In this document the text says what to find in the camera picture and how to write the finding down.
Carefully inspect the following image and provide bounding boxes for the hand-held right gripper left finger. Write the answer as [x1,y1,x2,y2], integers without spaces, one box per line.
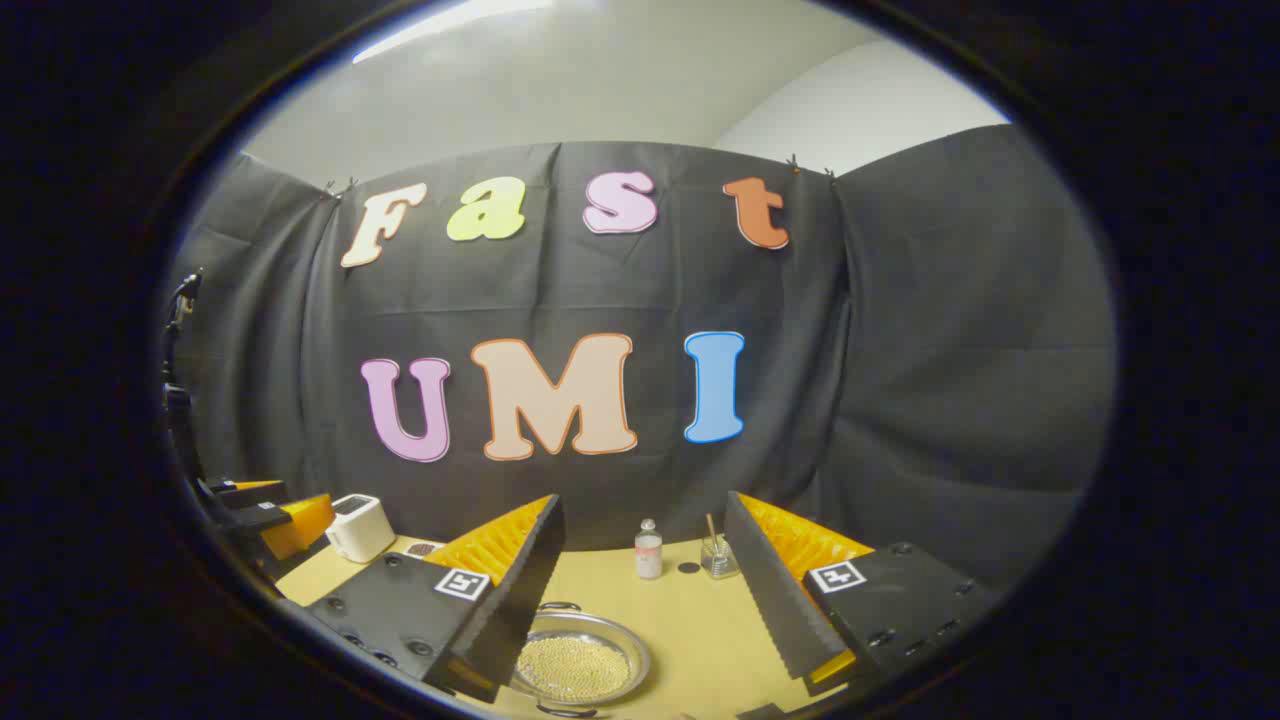
[305,493,567,703]

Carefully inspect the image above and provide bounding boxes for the black backdrop cloth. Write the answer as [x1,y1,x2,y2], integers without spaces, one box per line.
[165,125,1119,601]

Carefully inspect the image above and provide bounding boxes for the stainless steel pot black handle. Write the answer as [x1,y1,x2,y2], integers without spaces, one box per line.
[510,600,653,719]

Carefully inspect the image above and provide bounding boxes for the metal wire basket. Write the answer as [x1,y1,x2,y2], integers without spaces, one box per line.
[700,535,741,580]

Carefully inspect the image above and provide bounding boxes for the heap of yellow beans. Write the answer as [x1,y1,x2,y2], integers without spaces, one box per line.
[520,635,633,703]

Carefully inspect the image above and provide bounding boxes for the white toaster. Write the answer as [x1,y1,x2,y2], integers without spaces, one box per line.
[325,493,398,564]

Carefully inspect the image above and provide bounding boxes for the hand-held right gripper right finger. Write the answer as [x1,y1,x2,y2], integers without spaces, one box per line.
[722,490,1001,698]

